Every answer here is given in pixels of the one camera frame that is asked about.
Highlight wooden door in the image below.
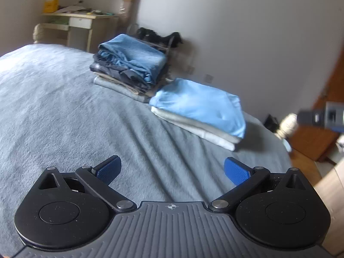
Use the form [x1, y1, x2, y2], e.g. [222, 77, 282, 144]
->
[286, 56, 344, 162]

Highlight black hanging clothes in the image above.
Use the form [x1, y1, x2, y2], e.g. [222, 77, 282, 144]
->
[136, 27, 184, 50]

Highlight cream bedpost finial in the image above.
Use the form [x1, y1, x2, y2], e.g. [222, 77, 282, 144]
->
[275, 113, 298, 140]
[33, 24, 45, 43]

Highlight grey bed blanket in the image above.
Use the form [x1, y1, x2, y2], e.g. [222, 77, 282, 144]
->
[0, 44, 294, 258]

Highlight yellow box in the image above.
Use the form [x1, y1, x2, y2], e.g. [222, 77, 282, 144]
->
[43, 0, 61, 13]

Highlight folded dark plaid garment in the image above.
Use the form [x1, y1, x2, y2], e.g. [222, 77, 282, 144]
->
[89, 52, 154, 90]

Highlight light blue t-shirt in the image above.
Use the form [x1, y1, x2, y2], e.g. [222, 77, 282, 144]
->
[149, 78, 246, 139]

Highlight folded grey garment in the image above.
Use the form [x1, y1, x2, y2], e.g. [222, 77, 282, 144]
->
[94, 75, 162, 104]

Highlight light wooden cabinet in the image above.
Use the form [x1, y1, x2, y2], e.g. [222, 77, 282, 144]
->
[313, 158, 344, 256]

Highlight cream desk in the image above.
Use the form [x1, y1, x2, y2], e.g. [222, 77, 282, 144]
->
[41, 5, 120, 53]

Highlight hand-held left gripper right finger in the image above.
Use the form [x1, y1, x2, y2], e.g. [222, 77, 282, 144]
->
[208, 157, 308, 212]

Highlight folded blue jeans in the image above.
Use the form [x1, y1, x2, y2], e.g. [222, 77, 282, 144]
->
[97, 34, 167, 84]

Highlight folded white garment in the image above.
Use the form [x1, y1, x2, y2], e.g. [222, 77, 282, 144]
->
[150, 106, 242, 151]

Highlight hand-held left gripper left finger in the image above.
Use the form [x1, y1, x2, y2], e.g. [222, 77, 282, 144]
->
[38, 155, 137, 212]

